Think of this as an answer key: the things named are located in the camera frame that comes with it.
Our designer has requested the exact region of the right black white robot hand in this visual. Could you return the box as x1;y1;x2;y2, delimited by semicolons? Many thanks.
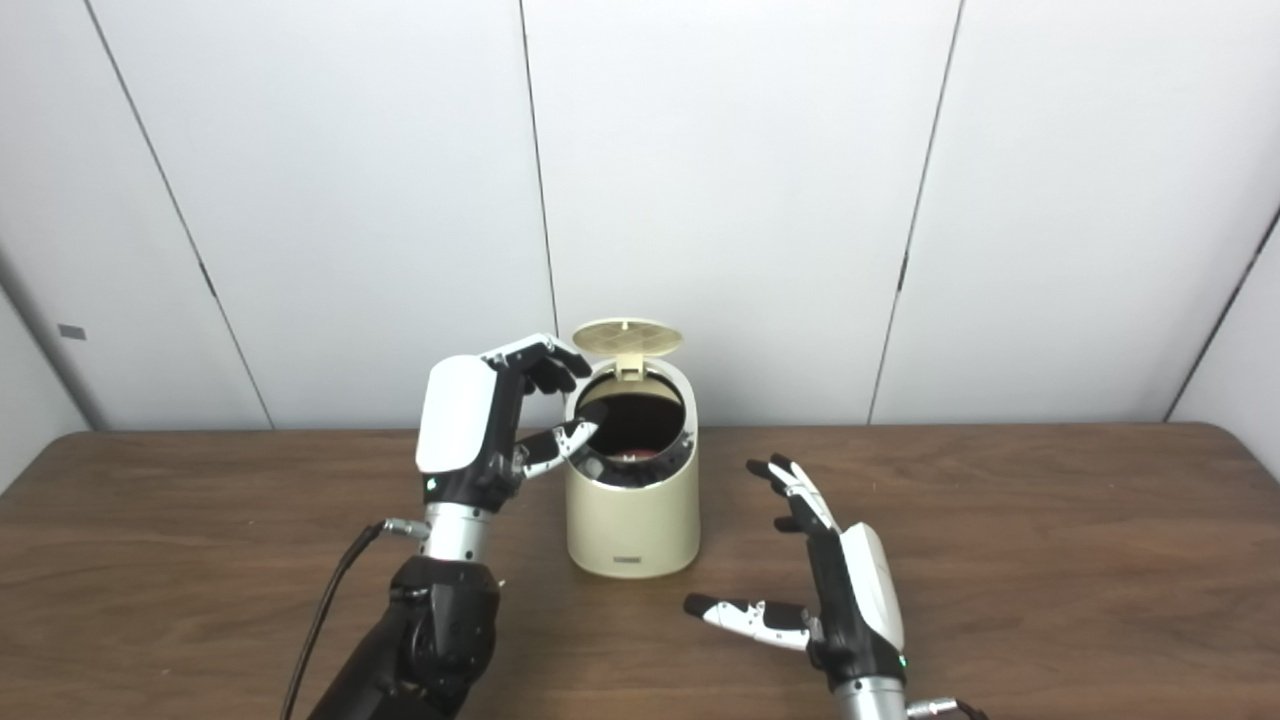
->
684;453;907;691

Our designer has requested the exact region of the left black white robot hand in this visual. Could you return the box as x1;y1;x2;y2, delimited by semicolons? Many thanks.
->
415;334;609;513

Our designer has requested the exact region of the round cream bin lid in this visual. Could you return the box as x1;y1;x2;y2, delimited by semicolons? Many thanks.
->
571;318;685;381

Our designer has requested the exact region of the cream-colored bin body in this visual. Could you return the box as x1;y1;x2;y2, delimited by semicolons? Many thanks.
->
565;355;701;579

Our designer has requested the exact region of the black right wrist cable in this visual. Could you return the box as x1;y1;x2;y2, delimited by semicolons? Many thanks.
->
905;697;991;720

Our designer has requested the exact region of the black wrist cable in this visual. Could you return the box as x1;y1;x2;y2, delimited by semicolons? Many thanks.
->
280;518;431;720
905;697;991;720

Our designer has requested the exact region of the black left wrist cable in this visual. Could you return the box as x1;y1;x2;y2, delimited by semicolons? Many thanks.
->
280;518;431;720

